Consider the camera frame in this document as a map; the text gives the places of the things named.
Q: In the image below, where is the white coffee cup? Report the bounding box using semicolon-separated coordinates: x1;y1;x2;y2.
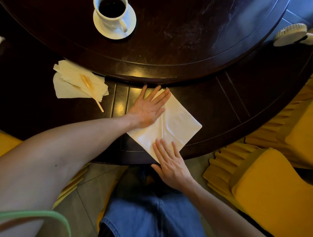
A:
93;0;129;33

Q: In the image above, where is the flat cream paper tissue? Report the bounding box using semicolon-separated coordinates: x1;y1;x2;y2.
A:
52;72;109;99

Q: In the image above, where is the person's left forearm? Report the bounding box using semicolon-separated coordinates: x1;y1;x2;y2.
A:
0;115;136;237

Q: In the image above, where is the cream handheld fan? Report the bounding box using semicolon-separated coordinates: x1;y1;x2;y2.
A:
273;23;313;47

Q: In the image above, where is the dark wooden round table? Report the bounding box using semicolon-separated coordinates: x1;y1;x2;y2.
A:
0;0;313;165

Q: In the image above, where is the white cloth napkin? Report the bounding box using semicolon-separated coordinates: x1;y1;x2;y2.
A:
127;88;203;163

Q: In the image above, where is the white saucer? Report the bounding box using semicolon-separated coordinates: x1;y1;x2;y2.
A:
93;4;137;40

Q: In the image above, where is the green cable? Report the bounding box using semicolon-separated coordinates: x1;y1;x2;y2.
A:
0;210;72;237

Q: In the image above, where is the wooden stir stick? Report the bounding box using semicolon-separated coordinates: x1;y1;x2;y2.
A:
81;74;105;113

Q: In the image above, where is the folded cream paper tissue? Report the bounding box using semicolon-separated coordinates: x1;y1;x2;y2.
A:
53;60;109;103

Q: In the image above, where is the dark wooden turntable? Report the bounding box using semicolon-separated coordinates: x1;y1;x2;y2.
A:
0;0;290;85

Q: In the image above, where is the person's left hand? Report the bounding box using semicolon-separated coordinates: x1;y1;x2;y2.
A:
126;85;171;129

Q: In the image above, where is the person's right forearm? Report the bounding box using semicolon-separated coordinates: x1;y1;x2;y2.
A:
185;180;267;237

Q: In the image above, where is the person's right hand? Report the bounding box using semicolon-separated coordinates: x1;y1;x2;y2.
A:
151;138;196;193

